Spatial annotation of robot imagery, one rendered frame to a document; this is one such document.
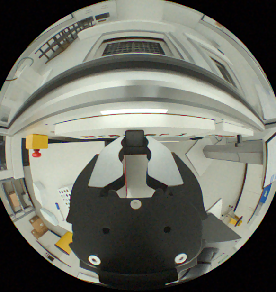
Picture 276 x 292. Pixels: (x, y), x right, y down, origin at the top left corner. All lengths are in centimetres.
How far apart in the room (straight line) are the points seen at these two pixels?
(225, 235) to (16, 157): 124
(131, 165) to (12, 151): 118
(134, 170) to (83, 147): 82
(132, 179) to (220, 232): 101
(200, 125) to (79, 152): 35
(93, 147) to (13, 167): 69
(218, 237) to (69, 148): 76
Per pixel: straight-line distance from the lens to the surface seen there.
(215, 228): 59
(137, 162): 105
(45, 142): 35
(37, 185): 64
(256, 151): 95
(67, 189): 38
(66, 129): 15
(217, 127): 21
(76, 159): 35
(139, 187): 115
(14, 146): 82
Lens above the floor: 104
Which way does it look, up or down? 88 degrees down
